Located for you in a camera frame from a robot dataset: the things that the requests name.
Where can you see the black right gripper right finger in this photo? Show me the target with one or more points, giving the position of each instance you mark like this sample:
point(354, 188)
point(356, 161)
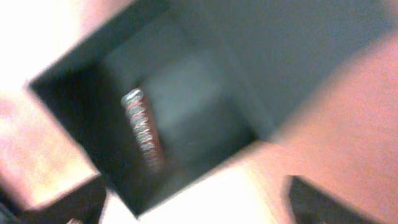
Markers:
point(310, 204)

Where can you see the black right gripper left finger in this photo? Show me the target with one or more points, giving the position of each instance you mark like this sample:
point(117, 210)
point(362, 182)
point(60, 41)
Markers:
point(84, 204)

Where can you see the orange socket rail set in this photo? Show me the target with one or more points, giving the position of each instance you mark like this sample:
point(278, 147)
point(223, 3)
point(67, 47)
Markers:
point(141, 120)

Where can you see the black open box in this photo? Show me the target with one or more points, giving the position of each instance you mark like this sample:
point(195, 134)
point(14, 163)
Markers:
point(218, 75)

